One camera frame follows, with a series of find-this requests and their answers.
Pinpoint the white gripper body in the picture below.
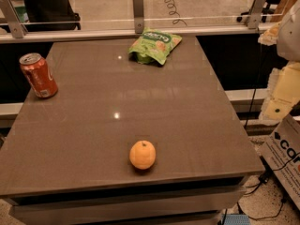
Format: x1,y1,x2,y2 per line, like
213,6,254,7
277,0,300,62

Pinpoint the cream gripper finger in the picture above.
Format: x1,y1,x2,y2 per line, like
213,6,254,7
259,62,300,121
258,22,280,46

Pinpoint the red coke can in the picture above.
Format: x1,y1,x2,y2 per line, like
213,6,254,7
19,52,58,98

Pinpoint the white cardboard box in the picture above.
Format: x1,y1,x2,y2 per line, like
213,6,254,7
260,115,300,210

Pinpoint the green chip bag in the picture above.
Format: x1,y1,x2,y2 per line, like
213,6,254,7
128,28,182,66

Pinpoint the grey table drawer front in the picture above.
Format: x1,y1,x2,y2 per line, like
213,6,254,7
9,186,245,225

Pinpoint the orange fruit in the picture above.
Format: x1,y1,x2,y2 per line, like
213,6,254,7
129,141,156,170

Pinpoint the black office chair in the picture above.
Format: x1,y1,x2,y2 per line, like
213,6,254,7
23,0,81,32

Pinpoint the glass barrier panel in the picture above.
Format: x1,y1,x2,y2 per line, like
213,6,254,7
0,0,300,26

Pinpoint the right metal glass bracket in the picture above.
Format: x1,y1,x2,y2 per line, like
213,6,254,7
246,0,266,29

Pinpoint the metal glass bracket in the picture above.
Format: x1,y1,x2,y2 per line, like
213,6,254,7
0,0,27,38
132,0,144,34
246,0,266,29

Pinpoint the black floor cable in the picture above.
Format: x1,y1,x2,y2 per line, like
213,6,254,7
236,152,300,222

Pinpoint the coiled black cable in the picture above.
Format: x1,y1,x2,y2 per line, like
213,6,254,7
157,0,188,27

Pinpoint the middle metal glass bracket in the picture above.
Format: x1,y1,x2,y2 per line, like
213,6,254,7
132,0,144,34

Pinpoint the left metal glass bracket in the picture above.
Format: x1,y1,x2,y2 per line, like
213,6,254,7
0,0,27,38

